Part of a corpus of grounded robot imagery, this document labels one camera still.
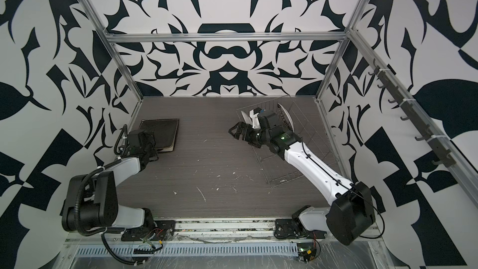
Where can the white cable duct strip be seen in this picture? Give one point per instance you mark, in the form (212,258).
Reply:
(213,250)

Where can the black plate orange rim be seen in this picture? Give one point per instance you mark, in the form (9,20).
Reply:
(165,132)

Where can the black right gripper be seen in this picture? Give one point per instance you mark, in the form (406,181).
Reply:
(247,136)

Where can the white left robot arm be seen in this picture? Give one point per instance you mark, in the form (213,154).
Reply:
(91,206)

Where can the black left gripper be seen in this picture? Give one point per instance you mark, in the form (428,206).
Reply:
(149,136)

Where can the round white plate in rack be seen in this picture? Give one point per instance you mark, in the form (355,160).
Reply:
(246,118)

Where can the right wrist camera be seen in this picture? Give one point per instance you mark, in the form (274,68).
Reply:
(257,118)

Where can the wire metal dish rack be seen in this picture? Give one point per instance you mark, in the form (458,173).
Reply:
(313,157)

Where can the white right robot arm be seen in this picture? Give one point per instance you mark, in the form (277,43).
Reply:
(351,211)

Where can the round white plate green rim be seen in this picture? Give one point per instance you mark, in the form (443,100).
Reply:
(286,117)

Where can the aluminium cage frame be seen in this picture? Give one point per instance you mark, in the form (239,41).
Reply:
(202,60)

